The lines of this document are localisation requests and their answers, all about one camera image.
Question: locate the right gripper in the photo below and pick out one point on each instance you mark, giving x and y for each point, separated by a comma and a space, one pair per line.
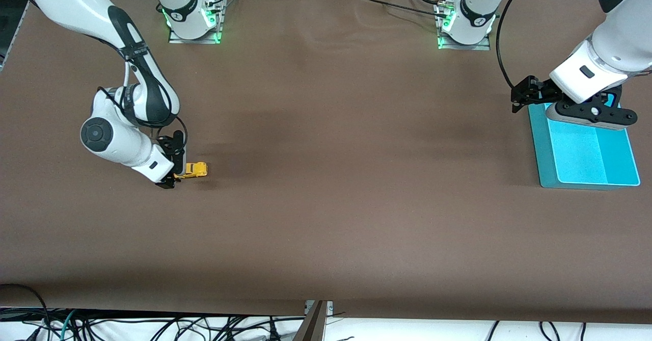
172, 148

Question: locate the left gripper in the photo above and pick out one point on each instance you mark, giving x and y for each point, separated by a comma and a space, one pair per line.
541, 90

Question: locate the yellow beetle toy car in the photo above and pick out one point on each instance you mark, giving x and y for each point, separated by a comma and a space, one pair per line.
196, 169

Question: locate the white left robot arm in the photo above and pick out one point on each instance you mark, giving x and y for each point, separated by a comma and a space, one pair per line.
626, 40

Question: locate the cyan plastic bin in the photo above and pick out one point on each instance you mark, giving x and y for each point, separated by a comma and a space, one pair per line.
580, 157

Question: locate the brown table cover sheet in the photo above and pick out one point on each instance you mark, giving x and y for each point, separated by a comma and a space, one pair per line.
326, 203

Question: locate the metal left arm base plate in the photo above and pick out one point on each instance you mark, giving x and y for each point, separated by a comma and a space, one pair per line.
464, 47

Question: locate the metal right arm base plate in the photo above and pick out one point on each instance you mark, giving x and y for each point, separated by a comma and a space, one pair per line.
196, 40

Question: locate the grey angled post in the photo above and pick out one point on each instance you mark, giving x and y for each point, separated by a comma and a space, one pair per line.
311, 325

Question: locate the small metal bracket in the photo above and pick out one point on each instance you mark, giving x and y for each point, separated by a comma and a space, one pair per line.
330, 308

